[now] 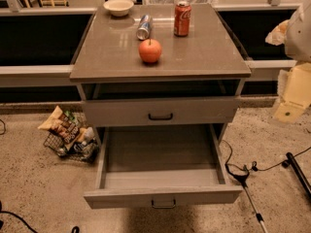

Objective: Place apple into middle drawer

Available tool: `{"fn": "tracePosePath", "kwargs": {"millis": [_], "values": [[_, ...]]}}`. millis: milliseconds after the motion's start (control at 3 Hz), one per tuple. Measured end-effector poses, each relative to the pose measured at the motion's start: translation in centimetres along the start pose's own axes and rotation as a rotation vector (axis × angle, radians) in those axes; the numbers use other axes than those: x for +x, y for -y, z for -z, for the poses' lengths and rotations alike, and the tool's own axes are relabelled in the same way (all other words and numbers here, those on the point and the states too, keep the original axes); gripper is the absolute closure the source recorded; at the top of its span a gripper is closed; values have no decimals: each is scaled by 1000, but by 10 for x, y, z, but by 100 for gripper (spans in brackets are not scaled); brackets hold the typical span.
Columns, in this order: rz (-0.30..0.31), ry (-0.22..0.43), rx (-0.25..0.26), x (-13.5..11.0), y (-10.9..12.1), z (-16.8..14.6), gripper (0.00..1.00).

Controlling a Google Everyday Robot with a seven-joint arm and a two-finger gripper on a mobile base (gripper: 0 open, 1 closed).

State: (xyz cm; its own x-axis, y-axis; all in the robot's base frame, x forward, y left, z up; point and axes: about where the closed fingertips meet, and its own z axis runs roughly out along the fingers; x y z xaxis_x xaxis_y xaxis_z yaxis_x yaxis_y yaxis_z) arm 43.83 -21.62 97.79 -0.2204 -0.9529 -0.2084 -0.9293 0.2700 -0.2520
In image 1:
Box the red cola can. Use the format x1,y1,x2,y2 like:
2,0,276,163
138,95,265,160
174,1,191,37

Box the black floor cable left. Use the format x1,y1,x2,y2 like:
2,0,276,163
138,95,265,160
0,201,81,233

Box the black pole on floor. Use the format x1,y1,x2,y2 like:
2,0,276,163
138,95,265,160
282,152,311,199

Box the white bowl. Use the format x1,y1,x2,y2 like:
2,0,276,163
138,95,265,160
103,0,134,17

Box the closed upper drawer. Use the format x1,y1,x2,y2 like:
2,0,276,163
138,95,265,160
82,97,239,126

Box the red apple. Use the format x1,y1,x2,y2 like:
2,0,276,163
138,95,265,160
138,39,162,63

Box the blue silver soda can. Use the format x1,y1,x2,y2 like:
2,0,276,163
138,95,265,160
136,15,153,41

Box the grey drawer cabinet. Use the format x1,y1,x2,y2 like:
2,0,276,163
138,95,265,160
69,2,253,210

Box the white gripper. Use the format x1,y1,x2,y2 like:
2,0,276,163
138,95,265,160
273,62,311,123

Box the yellow chip bag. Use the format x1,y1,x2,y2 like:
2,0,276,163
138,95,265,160
38,106,80,144

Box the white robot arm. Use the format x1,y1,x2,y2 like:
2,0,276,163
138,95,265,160
265,0,311,123

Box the grabber stick with cable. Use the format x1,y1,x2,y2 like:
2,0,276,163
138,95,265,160
224,141,268,233

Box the wire basket with snacks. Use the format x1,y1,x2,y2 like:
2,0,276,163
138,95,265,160
44,111,99,163

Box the open grey drawer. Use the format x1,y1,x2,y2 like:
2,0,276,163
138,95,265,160
85,124,242,209

